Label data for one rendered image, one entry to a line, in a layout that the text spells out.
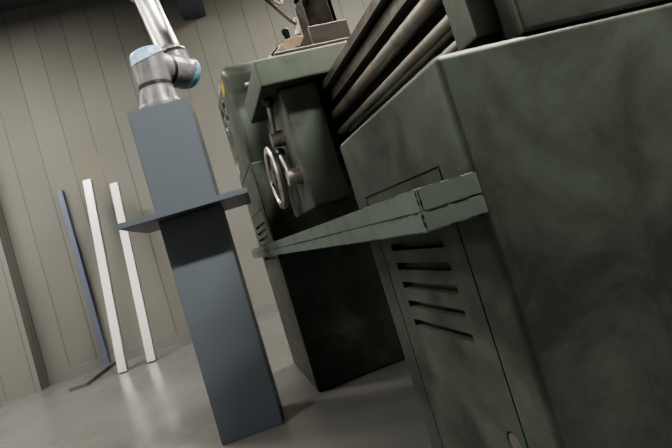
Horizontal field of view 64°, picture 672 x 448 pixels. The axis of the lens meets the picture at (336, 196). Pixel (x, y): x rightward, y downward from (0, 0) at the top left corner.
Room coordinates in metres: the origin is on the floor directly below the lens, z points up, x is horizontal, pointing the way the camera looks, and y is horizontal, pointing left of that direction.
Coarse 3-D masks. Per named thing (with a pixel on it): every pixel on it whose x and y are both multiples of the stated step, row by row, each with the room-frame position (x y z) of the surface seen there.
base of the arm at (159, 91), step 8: (152, 80) 1.77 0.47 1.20; (160, 80) 1.78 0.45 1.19; (168, 80) 1.81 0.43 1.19; (144, 88) 1.77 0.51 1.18; (152, 88) 1.77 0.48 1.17; (160, 88) 1.77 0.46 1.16; (168, 88) 1.79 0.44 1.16; (144, 96) 1.77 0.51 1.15; (152, 96) 1.76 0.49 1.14; (160, 96) 1.76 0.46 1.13; (168, 96) 1.78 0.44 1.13; (176, 96) 1.80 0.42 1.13; (144, 104) 1.76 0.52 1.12; (152, 104) 1.75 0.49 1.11
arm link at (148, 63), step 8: (144, 48) 1.78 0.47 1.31; (152, 48) 1.78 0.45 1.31; (160, 48) 1.81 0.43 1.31; (136, 56) 1.77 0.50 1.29; (144, 56) 1.77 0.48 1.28; (152, 56) 1.78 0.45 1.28; (160, 56) 1.80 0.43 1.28; (168, 56) 1.84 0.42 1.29; (136, 64) 1.78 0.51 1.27; (144, 64) 1.77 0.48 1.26; (152, 64) 1.77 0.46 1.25; (160, 64) 1.79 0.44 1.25; (168, 64) 1.82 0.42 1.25; (176, 64) 1.86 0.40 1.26; (136, 72) 1.78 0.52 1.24; (144, 72) 1.77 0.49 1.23; (152, 72) 1.77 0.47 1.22; (160, 72) 1.79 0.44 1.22; (168, 72) 1.82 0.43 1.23; (176, 72) 1.86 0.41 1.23; (136, 80) 1.79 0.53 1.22; (144, 80) 1.77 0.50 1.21
